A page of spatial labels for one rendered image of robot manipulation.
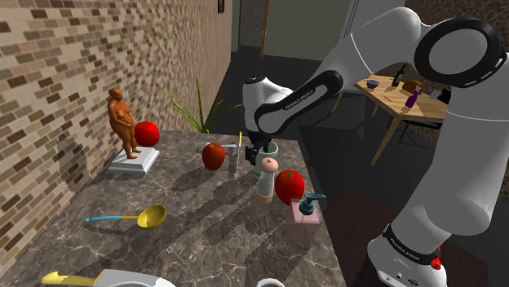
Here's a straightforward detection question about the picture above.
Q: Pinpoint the pink soap dispenser teal pump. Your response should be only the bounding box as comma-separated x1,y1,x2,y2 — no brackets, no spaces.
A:
290,192,327,226

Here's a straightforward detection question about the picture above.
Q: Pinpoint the brown figure on white base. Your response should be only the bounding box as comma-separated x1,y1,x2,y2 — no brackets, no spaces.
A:
108,87,161,175

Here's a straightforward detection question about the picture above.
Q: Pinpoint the clear pepper mill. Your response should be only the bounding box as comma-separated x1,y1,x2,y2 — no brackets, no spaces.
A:
255,157,278,205

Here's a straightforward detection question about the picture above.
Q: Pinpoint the white cup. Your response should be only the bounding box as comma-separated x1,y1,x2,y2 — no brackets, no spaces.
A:
254,277,285,287

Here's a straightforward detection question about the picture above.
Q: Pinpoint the red tomato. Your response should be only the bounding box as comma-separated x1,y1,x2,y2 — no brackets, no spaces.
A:
134,120,161,148
274,169,306,206

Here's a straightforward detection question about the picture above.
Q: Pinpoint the red apple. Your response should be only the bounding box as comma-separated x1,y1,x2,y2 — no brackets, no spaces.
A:
201,142,227,171

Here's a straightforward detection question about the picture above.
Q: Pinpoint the grey metal utensil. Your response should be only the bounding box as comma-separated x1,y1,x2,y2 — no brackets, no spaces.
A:
196,141,240,154

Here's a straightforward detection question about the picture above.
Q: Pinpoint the yellow ladle blue handle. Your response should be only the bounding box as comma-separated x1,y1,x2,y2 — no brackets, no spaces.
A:
83,204,168,231

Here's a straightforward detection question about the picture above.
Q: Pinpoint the pale green cup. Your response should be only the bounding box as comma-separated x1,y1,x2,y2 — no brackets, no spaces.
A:
253,142,279,176

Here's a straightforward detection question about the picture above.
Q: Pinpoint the wooden table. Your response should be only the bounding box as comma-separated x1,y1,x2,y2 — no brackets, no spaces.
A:
332,63,453,167

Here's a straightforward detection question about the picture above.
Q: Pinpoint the yellow handled white utensil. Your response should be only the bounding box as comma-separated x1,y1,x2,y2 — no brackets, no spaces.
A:
41,268,177,287

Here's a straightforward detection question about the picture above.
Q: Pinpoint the green potted plant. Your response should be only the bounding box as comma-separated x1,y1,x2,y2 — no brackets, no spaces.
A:
166,76,244,135

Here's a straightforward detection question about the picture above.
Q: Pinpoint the yellow handled knife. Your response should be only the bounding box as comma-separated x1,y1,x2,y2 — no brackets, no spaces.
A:
233,130,244,174

